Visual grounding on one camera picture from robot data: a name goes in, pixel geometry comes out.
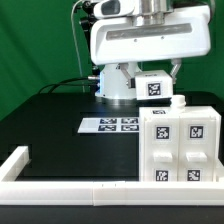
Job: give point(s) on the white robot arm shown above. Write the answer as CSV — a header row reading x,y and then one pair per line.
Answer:
x,y
112,82

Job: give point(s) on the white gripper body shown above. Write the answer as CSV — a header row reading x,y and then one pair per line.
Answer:
x,y
184,33

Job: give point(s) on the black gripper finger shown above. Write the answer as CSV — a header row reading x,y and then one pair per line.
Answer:
x,y
176,65
130,80

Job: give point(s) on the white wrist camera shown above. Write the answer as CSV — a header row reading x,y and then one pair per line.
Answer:
x,y
113,8

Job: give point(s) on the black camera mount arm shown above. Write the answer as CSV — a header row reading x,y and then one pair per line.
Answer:
x,y
88,20

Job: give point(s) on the white cabinet body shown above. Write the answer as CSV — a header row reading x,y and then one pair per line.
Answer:
x,y
180,109

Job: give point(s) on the white U-shaped fence frame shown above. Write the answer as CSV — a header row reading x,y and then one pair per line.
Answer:
x,y
15,192

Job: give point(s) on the white cabinet top block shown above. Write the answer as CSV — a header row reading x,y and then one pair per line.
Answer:
x,y
153,85

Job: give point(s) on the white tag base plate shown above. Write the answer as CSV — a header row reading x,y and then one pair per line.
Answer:
x,y
109,125

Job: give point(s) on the white cabinet door panel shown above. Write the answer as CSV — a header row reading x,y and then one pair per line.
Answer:
x,y
160,149
196,149

